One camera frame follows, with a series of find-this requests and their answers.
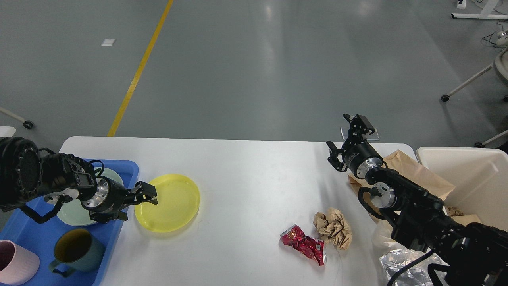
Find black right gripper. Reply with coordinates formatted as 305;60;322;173
326;114;383;179

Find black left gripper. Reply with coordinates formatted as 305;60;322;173
81;177;158;223

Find yellow plastic plate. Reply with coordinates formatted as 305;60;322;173
134;174;201;233

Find teal mug yellow inside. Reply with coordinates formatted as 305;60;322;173
48;228;106;278

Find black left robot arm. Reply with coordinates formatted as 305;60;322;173
0;137;158;223

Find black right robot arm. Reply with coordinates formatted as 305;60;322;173
326;114;508;286

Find pale green plate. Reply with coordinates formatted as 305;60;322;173
57;168;123;226

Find brown paper bag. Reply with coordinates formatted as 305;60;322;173
348;149;483;225

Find crumpled brown paper ball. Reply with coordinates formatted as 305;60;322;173
313;208;353;251

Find crushed red can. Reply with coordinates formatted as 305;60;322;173
280;224;326;266

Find blue plastic tray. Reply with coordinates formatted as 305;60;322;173
0;159;139;286

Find white chair leg with caster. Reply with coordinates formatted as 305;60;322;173
440;47;508;102

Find pink ribbed cup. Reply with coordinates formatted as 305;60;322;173
0;240;40;286

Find white caster leg left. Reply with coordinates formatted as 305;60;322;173
0;107;35;130

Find crumpled silver foil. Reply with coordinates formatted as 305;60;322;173
379;249;451;286

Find beige plastic bin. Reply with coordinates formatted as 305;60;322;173
416;147;508;231

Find white desk base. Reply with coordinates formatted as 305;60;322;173
450;0;508;20

